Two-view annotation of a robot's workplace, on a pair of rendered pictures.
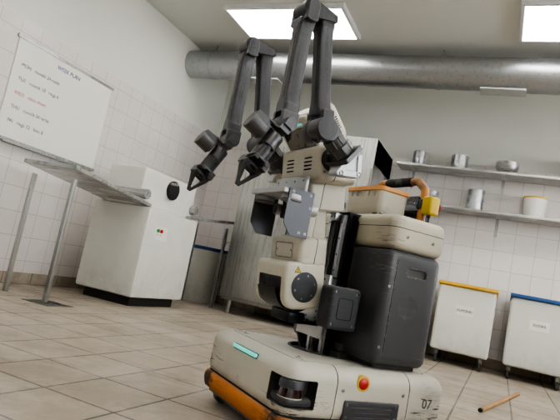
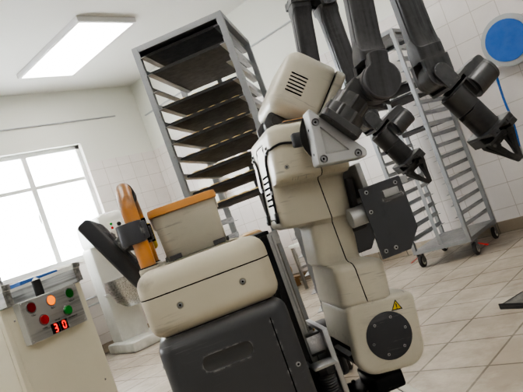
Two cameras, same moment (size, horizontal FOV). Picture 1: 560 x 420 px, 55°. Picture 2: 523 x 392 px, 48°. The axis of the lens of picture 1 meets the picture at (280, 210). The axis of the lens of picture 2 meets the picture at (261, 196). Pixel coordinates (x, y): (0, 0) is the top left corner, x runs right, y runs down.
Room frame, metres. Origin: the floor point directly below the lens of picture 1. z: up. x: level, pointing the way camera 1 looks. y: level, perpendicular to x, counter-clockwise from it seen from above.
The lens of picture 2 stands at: (3.31, 0.22, 0.84)
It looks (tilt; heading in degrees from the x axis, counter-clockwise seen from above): 2 degrees up; 198
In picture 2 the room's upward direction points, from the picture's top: 20 degrees counter-clockwise
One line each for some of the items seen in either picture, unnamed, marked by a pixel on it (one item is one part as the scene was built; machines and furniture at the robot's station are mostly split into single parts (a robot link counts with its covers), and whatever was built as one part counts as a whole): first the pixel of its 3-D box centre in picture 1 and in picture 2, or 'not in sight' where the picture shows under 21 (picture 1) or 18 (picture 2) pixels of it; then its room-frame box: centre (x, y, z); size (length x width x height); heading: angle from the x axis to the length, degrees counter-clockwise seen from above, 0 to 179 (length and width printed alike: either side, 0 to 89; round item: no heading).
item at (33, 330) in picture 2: not in sight; (51, 313); (1.69, -1.15, 0.77); 0.24 x 0.04 x 0.14; 168
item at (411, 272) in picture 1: (358, 273); (239, 341); (2.09, -0.35, 0.59); 0.55 x 0.34 x 0.83; 28
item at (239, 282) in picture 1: (307, 232); not in sight; (5.92, -0.34, 1.03); 1.40 x 0.91 x 2.05; 66
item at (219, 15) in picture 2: not in sight; (279, 179); (0.66, -0.54, 0.97); 0.03 x 0.03 x 1.70; 7
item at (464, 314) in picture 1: (463, 324); not in sight; (5.34, -2.00, 0.39); 0.64 x 0.54 x 0.77; 157
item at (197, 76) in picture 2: not in sight; (204, 69); (0.38, -0.80, 1.68); 0.60 x 0.40 x 0.02; 7
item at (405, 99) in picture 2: not in sight; (403, 99); (-1.61, 0.03, 1.32); 0.60 x 0.40 x 0.01; 159
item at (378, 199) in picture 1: (375, 204); (187, 227); (2.10, -0.37, 0.87); 0.23 x 0.15 x 0.11; 28
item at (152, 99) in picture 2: not in sight; (193, 211); (0.72, -0.99, 0.97); 0.03 x 0.03 x 1.70; 7
